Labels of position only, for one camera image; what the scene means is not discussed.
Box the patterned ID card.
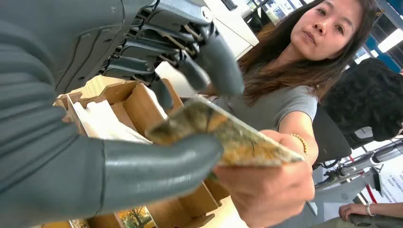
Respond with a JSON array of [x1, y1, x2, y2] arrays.
[[146, 95, 305, 167]]

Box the black office chair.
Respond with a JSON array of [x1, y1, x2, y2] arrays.
[[311, 104, 352, 168]]

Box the white card stack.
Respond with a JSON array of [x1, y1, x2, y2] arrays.
[[73, 100, 153, 145]]

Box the white printed sign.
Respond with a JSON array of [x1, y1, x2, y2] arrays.
[[378, 155, 403, 205]]

